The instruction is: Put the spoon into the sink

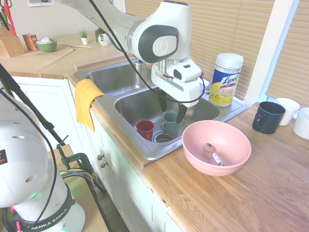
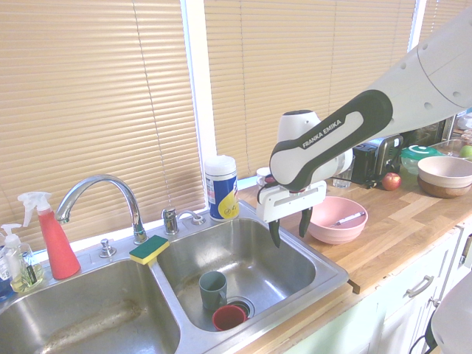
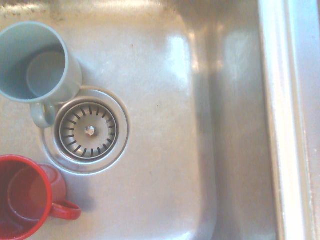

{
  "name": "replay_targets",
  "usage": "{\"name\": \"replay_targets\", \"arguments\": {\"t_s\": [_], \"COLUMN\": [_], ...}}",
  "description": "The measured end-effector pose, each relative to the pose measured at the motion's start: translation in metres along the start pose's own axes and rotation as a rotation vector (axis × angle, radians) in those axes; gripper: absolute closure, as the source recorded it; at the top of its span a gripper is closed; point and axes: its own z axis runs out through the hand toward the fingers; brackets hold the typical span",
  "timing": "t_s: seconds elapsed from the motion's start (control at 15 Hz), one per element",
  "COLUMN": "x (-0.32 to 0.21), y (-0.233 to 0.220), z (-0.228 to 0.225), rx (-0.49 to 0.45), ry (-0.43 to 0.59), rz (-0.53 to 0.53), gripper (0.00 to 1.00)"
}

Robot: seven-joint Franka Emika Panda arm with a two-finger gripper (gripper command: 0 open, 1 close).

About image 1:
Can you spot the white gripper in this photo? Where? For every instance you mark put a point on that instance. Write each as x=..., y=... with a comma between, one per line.
x=186, y=93

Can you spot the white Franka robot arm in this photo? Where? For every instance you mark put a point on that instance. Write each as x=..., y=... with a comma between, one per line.
x=159, y=24

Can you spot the metal sink drain strainer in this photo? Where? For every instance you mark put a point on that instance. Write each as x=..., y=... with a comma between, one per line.
x=164, y=137

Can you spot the stainless steel double sink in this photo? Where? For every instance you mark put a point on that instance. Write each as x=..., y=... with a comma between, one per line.
x=116, y=77

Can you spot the grey-teal mug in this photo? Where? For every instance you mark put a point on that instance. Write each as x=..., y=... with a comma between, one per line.
x=169, y=125

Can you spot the red cup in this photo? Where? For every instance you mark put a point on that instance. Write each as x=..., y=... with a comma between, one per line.
x=144, y=130

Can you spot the chrome faucet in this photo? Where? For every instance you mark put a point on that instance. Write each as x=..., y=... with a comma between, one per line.
x=207, y=91

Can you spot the pink bowl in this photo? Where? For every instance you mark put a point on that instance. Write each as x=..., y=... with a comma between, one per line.
x=224, y=135

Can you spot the Lysol wipes canister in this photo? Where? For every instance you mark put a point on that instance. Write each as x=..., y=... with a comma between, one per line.
x=225, y=82

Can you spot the bronze cabinet knob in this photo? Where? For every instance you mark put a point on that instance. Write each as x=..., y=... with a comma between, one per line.
x=104, y=165
x=99, y=157

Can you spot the yellow dish cloth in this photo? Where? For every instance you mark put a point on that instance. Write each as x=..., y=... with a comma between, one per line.
x=84, y=101

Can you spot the wide wooden window blind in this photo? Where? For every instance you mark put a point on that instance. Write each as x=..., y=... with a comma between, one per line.
x=217, y=29

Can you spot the bushy plant white pot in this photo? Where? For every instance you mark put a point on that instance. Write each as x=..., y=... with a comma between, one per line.
x=103, y=39

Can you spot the dark navy mug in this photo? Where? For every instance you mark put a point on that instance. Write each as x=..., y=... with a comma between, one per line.
x=270, y=120

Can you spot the green metal clamp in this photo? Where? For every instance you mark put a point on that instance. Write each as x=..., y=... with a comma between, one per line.
x=82, y=159

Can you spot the thin wooden stick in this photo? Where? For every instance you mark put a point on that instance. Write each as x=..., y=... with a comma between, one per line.
x=82, y=46

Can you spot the small plant white pot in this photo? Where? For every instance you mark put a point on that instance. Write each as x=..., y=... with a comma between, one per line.
x=84, y=39

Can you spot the white ribbed cup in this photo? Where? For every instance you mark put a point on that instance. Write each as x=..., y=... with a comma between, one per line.
x=290, y=108

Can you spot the white kitchen cabinet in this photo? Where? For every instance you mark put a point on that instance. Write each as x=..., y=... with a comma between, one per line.
x=48, y=101

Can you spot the wooden robot mounting table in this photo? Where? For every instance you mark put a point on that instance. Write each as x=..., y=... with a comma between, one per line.
x=91, y=212

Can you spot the narrow wooden window blind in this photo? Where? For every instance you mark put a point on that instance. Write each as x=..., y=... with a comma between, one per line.
x=294, y=60

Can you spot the white plain cup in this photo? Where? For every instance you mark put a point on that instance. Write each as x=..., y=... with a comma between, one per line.
x=303, y=123

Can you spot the green bowl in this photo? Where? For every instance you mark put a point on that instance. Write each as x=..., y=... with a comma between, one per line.
x=48, y=47

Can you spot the wooden cutting board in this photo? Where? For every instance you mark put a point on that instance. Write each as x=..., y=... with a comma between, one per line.
x=36, y=60

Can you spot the white crumpled tissue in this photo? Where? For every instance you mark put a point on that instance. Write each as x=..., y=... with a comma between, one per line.
x=44, y=41

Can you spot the orange cardboard box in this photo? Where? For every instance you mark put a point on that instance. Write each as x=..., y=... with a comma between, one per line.
x=29, y=41

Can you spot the white paper sheet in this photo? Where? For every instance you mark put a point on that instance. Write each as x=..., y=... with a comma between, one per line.
x=41, y=3

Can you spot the wooden knife block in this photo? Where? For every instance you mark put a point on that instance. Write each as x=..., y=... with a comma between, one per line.
x=10, y=46

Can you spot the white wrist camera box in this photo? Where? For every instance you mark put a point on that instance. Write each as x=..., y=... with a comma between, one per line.
x=190, y=70

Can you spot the black camera stand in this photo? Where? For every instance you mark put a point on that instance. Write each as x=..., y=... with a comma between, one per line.
x=14, y=87

